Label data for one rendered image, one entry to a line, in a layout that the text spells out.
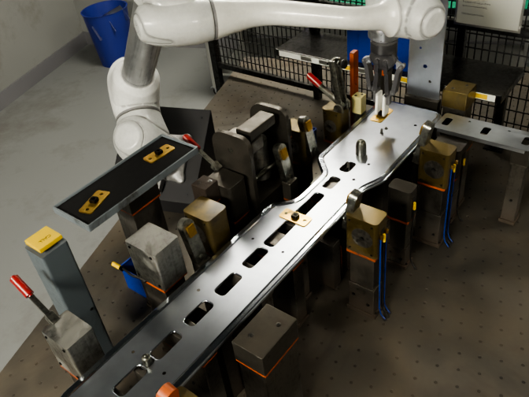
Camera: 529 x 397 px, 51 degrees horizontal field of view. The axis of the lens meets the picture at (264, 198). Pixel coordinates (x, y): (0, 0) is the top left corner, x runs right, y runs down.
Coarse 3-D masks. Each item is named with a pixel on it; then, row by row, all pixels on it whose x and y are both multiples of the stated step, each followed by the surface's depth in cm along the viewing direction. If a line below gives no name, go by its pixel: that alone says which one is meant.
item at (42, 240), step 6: (42, 228) 128; (48, 228) 127; (36, 234) 126; (42, 234) 126; (48, 234) 126; (54, 234) 126; (60, 234) 125; (24, 240) 125; (30, 240) 125; (36, 240) 125; (42, 240) 124; (48, 240) 124; (54, 240) 124; (30, 246) 124; (36, 246) 123; (42, 246) 123; (48, 246) 124; (42, 252) 123
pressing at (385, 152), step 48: (336, 144) 171; (384, 144) 168; (336, 192) 152; (240, 240) 141; (288, 240) 139; (192, 288) 130; (240, 288) 128; (144, 336) 120; (192, 336) 119; (96, 384) 112; (144, 384) 111
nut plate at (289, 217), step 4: (284, 212) 148; (288, 212) 148; (292, 212) 147; (296, 212) 146; (280, 216) 147; (284, 216) 146; (288, 216) 146; (292, 216) 145; (296, 216) 144; (300, 216) 146; (304, 216) 146; (288, 220) 145; (292, 220) 145; (296, 220) 145; (300, 220) 144; (304, 220) 145; (308, 220) 144; (300, 224) 143; (304, 224) 143
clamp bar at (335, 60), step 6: (330, 60) 168; (336, 60) 169; (342, 60) 166; (330, 66) 169; (336, 66) 170; (342, 66) 167; (330, 72) 170; (336, 72) 169; (342, 72) 172; (336, 78) 170; (342, 78) 172; (336, 84) 171; (342, 84) 173; (336, 90) 172; (342, 90) 174; (336, 96) 174; (342, 96) 176; (336, 102) 175; (348, 108) 178
